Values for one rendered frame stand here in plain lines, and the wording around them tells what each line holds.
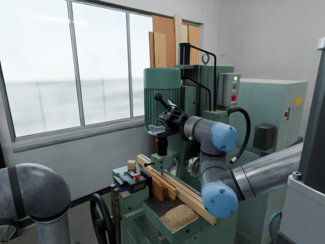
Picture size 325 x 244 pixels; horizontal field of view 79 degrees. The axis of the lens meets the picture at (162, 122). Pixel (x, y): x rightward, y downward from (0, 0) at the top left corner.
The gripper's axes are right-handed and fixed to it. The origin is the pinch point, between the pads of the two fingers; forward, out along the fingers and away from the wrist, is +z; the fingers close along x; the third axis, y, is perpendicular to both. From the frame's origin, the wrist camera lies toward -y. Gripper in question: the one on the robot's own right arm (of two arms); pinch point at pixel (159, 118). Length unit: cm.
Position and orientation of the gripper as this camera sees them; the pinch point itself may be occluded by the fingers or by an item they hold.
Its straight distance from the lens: 81.3
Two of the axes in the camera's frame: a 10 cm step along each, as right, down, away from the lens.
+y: -5.7, -5.8, -5.8
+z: -5.9, -2.1, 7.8
